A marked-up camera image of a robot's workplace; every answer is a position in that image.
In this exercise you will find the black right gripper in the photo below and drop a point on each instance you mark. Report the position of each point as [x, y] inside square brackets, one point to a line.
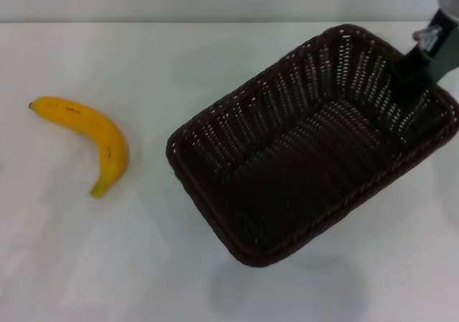
[448, 49]

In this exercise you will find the black woven rectangular basket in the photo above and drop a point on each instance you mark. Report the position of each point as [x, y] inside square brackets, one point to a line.
[287, 164]

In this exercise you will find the yellow banana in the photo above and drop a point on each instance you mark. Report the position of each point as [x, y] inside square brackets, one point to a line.
[107, 139]

